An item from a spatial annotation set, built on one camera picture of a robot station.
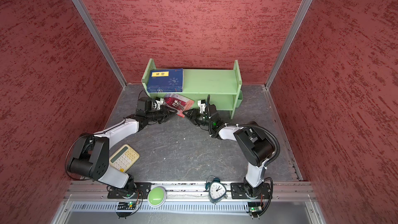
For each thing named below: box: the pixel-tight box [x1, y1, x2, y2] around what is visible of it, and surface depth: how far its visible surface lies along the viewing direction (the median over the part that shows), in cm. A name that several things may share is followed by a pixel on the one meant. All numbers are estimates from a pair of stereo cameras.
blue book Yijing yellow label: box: [146, 68, 184, 93], surface depth 82 cm
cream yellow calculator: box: [108, 144, 140, 173], surface depth 85 cm
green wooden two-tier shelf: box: [141, 58, 244, 120], surface depth 86 cm
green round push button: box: [147, 186, 167, 208], surface depth 72 cm
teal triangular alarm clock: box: [205, 175, 229, 205], surface depth 73 cm
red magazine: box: [163, 93, 195, 118], surface depth 96 cm
